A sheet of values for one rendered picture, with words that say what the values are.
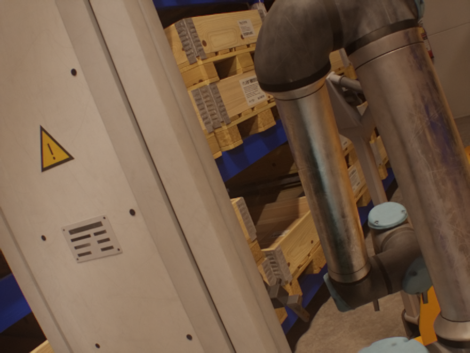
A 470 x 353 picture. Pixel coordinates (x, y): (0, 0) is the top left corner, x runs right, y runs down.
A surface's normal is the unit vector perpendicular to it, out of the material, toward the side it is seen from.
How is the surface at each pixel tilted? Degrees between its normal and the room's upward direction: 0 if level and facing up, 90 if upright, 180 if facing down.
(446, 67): 90
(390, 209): 19
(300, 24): 89
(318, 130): 111
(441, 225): 82
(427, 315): 90
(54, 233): 90
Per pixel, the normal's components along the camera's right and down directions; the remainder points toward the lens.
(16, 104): -0.34, 0.31
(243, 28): 0.79, -0.19
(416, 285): 0.27, 0.51
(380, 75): -0.62, 0.25
